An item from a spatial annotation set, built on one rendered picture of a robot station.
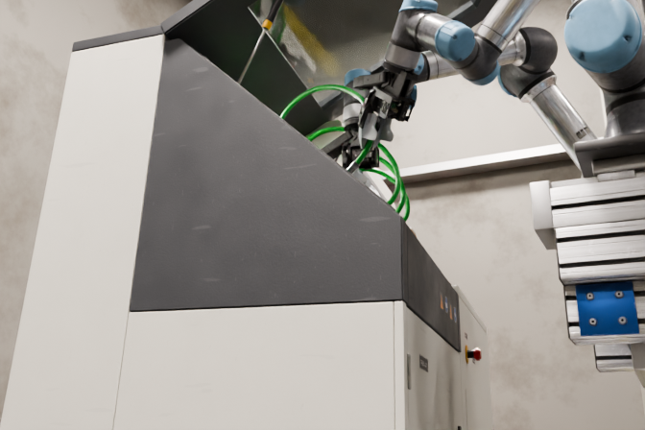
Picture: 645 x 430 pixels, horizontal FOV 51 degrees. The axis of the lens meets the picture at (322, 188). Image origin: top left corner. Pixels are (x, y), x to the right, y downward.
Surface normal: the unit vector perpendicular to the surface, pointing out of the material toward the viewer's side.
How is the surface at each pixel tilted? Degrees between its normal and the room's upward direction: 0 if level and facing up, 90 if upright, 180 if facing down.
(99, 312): 90
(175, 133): 90
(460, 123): 90
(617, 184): 90
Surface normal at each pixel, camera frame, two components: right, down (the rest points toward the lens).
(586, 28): -0.63, -0.17
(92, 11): 0.90, -0.14
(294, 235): -0.33, -0.35
